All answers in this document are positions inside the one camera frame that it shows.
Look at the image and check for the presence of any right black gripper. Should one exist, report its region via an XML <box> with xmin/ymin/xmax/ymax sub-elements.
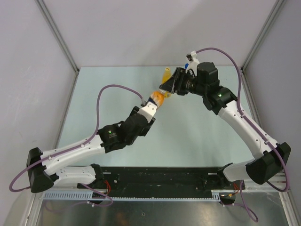
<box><xmin>159</xmin><ymin>67</ymin><xmax>207</xmax><ymax>97</ymax></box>

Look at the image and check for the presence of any orange Pocari Sweat bottle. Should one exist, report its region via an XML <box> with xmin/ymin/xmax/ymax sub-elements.
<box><xmin>147</xmin><ymin>90</ymin><xmax>172</xmax><ymax>109</ymax></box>

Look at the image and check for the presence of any yellow juice bottle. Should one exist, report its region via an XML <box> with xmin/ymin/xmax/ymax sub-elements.
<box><xmin>161</xmin><ymin>67</ymin><xmax>172</xmax><ymax>84</ymax></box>

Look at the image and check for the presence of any grey cable duct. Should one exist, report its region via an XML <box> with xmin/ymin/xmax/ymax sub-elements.
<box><xmin>42</xmin><ymin>190</ymin><xmax>223</xmax><ymax>203</ymax></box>

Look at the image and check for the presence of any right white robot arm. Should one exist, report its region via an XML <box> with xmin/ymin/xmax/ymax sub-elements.
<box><xmin>159</xmin><ymin>62</ymin><xmax>291</xmax><ymax>189</ymax></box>

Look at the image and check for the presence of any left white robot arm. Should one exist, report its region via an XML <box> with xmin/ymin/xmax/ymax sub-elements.
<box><xmin>27</xmin><ymin>103</ymin><xmax>157</xmax><ymax>193</ymax></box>

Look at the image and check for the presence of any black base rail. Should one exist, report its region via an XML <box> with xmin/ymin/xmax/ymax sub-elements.
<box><xmin>88</xmin><ymin>167</ymin><xmax>245</xmax><ymax>199</ymax></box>

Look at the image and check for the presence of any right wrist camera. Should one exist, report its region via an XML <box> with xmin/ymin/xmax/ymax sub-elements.
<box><xmin>186</xmin><ymin>51</ymin><xmax>200</xmax><ymax>72</ymax></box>

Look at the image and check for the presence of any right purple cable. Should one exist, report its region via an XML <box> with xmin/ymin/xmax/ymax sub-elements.
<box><xmin>196</xmin><ymin>47</ymin><xmax>291</xmax><ymax>193</ymax></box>

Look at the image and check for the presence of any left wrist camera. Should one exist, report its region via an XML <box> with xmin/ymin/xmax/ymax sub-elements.
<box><xmin>138</xmin><ymin>102</ymin><xmax>158</xmax><ymax>119</ymax></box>

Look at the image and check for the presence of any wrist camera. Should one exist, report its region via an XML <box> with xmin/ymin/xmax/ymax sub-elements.
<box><xmin>138</xmin><ymin>102</ymin><xmax>158</xmax><ymax>119</ymax></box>
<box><xmin>186</xmin><ymin>51</ymin><xmax>200</xmax><ymax>72</ymax></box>

